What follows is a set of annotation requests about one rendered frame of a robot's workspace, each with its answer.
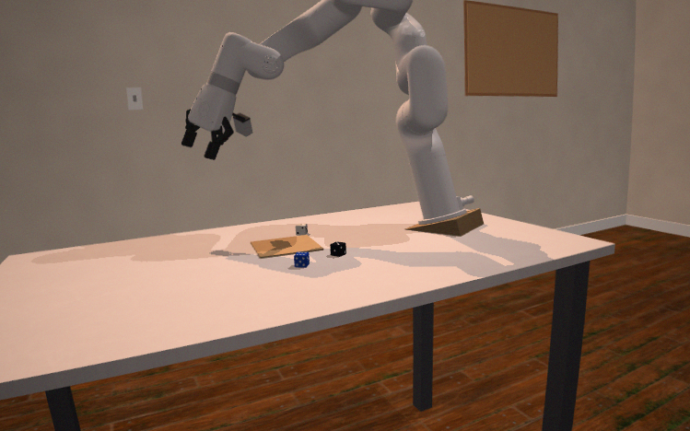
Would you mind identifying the blue die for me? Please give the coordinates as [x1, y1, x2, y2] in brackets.
[294, 252, 310, 268]

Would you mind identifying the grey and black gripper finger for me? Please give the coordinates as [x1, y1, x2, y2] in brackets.
[181, 109, 200, 147]
[205, 116, 234, 160]

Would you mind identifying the brown mat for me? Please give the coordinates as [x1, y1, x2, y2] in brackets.
[251, 235, 324, 259]

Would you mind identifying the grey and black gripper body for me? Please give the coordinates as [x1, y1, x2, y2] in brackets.
[188, 83, 236, 133]

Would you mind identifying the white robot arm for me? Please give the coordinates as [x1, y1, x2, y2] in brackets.
[206, 0, 474, 225]

